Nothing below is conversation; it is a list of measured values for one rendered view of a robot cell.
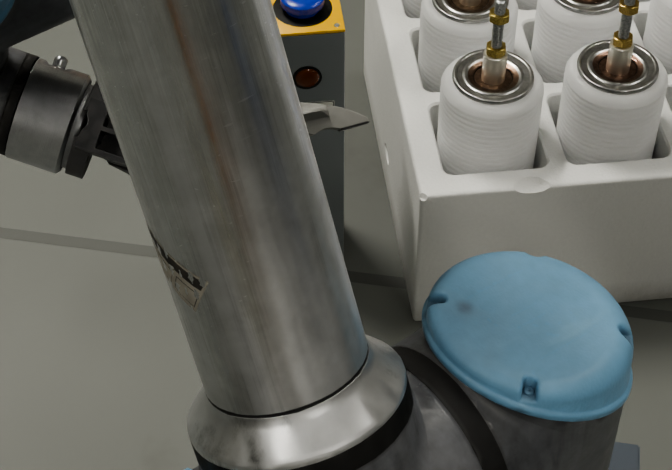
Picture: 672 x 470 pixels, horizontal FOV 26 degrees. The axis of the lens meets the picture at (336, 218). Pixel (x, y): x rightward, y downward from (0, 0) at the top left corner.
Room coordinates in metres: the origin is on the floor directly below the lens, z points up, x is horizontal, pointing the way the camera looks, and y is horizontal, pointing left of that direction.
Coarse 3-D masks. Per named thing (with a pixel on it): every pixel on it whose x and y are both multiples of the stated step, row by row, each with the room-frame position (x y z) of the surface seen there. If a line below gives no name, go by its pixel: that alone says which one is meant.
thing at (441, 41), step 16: (512, 0) 1.15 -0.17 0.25; (432, 16) 1.12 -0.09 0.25; (512, 16) 1.13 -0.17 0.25; (432, 32) 1.12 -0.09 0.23; (448, 32) 1.11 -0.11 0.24; (464, 32) 1.10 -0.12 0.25; (480, 32) 1.10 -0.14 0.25; (512, 32) 1.13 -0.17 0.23; (432, 48) 1.12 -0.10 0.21; (448, 48) 1.10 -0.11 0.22; (464, 48) 1.10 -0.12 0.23; (480, 48) 1.10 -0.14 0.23; (512, 48) 1.13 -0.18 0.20; (432, 64) 1.11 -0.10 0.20; (448, 64) 1.10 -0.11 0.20; (432, 80) 1.11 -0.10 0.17
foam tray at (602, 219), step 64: (384, 0) 1.24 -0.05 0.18; (384, 64) 1.17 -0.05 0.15; (384, 128) 1.16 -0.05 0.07; (448, 192) 0.95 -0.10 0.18; (512, 192) 0.95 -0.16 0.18; (576, 192) 0.96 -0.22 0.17; (640, 192) 0.97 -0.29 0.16; (448, 256) 0.95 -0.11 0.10; (576, 256) 0.96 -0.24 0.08; (640, 256) 0.97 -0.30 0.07
